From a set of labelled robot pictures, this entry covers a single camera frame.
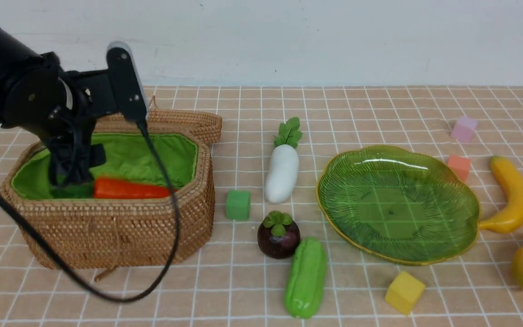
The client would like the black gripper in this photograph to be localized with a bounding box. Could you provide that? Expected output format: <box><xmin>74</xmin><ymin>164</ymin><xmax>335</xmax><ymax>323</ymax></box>
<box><xmin>42</xmin><ymin>69</ymin><xmax>116</xmax><ymax>188</ymax></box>

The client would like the orange toy carrot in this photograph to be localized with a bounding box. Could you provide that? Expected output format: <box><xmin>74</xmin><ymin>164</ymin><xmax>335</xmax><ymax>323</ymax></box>
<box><xmin>93</xmin><ymin>177</ymin><xmax>171</xmax><ymax>199</ymax></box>

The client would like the white toy radish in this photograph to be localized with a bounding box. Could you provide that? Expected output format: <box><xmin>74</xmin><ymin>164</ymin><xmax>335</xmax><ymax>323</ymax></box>
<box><xmin>264</xmin><ymin>117</ymin><xmax>303</xmax><ymax>203</ymax></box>

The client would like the dark purple toy mangosteen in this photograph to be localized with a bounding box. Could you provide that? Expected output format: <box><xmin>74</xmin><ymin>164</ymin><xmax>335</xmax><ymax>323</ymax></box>
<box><xmin>257</xmin><ymin>210</ymin><xmax>301</xmax><ymax>259</ymax></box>

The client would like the green toy gourd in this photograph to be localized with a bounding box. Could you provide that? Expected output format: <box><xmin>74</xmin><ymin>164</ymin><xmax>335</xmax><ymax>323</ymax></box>
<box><xmin>284</xmin><ymin>237</ymin><xmax>328</xmax><ymax>319</ymax></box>

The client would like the yellow toy banana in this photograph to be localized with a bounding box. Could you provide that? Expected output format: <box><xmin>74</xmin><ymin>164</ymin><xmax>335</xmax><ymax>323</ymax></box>
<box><xmin>478</xmin><ymin>155</ymin><xmax>523</xmax><ymax>234</ymax></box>

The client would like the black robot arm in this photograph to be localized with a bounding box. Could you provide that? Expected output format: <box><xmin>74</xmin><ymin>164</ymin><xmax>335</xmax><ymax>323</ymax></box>
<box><xmin>0</xmin><ymin>28</ymin><xmax>116</xmax><ymax>188</ymax></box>

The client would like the woven basket lid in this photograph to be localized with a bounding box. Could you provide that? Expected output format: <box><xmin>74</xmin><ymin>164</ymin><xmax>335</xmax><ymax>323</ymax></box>
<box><xmin>94</xmin><ymin>109</ymin><xmax>222</xmax><ymax>144</ymax></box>

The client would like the green foam cube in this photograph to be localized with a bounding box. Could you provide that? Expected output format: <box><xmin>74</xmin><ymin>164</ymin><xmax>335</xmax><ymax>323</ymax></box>
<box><xmin>225</xmin><ymin>189</ymin><xmax>251</xmax><ymax>221</ymax></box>

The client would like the green glass leaf plate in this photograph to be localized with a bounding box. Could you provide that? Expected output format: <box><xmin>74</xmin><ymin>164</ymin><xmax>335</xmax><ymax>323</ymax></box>
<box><xmin>316</xmin><ymin>144</ymin><xmax>481</xmax><ymax>266</ymax></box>

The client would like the yellow foam cube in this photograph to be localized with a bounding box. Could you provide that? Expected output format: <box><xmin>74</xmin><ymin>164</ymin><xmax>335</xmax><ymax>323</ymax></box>
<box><xmin>385</xmin><ymin>271</ymin><xmax>426</xmax><ymax>316</ymax></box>

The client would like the orange foam cube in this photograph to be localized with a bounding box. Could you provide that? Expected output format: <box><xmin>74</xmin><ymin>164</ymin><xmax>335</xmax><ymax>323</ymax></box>
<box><xmin>448</xmin><ymin>154</ymin><xmax>471</xmax><ymax>182</ymax></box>

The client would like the pink foam cube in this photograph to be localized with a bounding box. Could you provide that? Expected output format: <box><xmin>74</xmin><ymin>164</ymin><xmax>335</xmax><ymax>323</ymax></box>
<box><xmin>450</xmin><ymin>115</ymin><xmax>478</xmax><ymax>143</ymax></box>

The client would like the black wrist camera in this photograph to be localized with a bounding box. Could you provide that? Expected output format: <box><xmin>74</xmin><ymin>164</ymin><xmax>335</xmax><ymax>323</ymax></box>
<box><xmin>106</xmin><ymin>40</ymin><xmax>148</xmax><ymax>125</ymax></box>

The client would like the black camera cable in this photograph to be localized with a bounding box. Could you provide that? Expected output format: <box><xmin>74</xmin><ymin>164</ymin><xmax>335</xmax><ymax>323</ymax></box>
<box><xmin>0</xmin><ymin>119</ymin><xmax>181</xmax><ymax>303</ymax></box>

